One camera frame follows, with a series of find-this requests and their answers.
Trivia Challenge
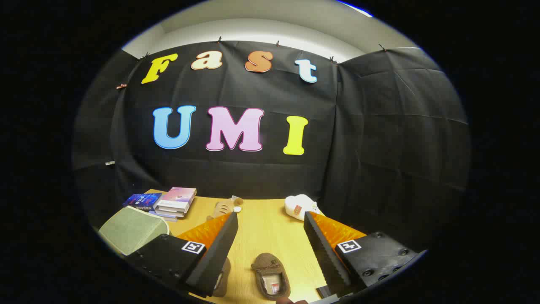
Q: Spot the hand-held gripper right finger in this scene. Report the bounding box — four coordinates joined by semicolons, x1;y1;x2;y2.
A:
303;211;427;301

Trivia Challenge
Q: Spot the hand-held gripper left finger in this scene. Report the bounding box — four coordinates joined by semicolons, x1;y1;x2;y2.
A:
125;211;239;298

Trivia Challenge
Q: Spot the brown fuzzy shoe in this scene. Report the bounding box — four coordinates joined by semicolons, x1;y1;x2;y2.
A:
213;257;232;297
251;252;292;301

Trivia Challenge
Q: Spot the green fabric storage box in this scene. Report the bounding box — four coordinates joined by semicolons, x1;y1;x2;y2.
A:
98;206;170;256

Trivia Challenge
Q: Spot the tan plush toy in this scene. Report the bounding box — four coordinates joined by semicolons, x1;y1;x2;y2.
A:
206;196;244;221

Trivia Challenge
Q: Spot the white plush toy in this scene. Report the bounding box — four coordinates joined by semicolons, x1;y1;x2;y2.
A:
284;194;324;222

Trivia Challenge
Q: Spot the white paperback book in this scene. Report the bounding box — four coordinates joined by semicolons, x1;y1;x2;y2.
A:
149;210;178;223
154;206;189;218

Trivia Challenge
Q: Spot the pink cover book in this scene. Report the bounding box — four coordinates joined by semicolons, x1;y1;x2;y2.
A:
161;187;197;213

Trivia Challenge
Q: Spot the blue cover book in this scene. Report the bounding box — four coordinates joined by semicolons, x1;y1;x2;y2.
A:
123;193;163;211

